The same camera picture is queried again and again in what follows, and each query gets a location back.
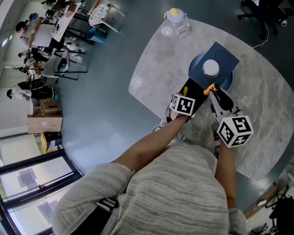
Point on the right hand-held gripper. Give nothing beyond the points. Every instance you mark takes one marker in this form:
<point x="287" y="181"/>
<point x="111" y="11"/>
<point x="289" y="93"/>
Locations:
<point x="236" y="130"/>

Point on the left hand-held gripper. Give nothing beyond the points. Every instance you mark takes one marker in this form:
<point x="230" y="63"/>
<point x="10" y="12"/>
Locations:
<point x="183" y="104"/>

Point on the person's left forearm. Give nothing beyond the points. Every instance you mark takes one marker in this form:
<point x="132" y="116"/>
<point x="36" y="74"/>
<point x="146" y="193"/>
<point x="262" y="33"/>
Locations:
<point x="149" y="144"/>

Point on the person's right forearm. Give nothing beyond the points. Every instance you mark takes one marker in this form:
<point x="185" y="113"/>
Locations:
<point x="226" y="174"/>

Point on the dark blue square box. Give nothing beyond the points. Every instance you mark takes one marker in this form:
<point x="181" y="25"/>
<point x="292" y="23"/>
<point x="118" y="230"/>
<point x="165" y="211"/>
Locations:
<point x="220" y="55"/>

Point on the brown cardboard box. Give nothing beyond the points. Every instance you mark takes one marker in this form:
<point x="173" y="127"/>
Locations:
<point x="50" y="106"/>

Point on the black and yellow box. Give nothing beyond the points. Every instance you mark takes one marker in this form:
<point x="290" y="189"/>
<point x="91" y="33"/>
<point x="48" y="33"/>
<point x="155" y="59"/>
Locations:
<point x="52" y="141"/>

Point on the pale cardboard box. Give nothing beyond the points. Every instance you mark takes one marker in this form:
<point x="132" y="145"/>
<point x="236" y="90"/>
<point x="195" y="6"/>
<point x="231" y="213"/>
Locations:
<point x="44" y="124"/>

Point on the round blue plate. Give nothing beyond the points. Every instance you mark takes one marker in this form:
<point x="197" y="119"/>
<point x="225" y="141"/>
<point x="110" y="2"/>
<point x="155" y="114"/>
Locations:
<point x="194" y="63"/>

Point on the patterned water bottle yellow cap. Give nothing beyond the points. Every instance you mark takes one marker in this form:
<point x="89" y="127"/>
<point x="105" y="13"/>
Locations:
<point x="179" y="21"/>

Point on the person's grey striped shirt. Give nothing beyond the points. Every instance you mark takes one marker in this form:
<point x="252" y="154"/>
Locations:
<point x="160" y="195"/>

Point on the black office chair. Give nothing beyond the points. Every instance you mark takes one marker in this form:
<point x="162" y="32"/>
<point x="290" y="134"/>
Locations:
<point x="264" y="13"/>

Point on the wooden board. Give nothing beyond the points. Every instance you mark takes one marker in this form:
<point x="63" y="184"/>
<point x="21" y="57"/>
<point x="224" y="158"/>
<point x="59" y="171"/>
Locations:
<point x="259" y="202"/>

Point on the blue waste bin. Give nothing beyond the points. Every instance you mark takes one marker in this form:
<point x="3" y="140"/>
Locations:
<point x="95" y="35"/>

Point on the wooden chair with patterned cushion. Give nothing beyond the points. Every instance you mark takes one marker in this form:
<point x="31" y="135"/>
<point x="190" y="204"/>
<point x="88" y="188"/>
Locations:
<point x="101" y="11"/>

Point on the white plastic chair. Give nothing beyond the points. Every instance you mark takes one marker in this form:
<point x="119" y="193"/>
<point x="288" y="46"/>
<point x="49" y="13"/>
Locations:
<point x="51" y="66"/>

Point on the white work desk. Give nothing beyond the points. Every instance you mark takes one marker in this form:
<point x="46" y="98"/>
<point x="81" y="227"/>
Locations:
<point x="64" y="23"/>

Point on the black framed glass door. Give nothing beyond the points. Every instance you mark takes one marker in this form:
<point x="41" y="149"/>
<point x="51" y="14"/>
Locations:
<point x="34" y="183"/>

